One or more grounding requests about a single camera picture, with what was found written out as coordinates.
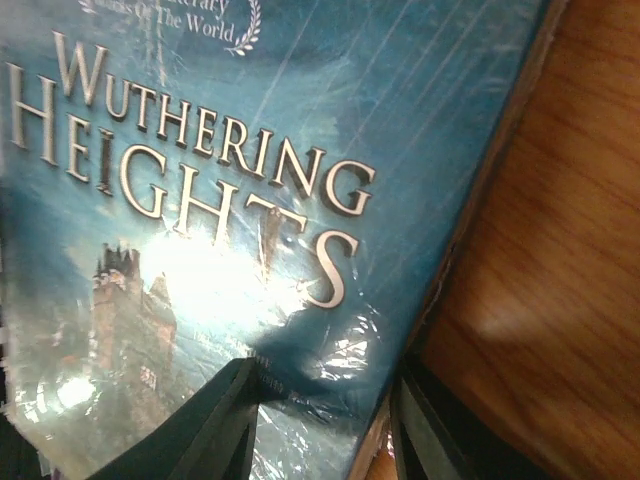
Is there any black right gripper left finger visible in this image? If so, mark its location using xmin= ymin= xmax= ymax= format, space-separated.
xmin=91 ymin=358 xmax=260 ymax=480

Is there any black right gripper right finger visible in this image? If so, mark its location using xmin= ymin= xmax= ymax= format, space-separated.
xmin=390 ymin=357 xmax=550 ymax=480

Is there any Wuthering Heights teal book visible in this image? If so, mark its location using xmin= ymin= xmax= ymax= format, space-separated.
xmin=1 ymin=1 xmax=565 ymax=479

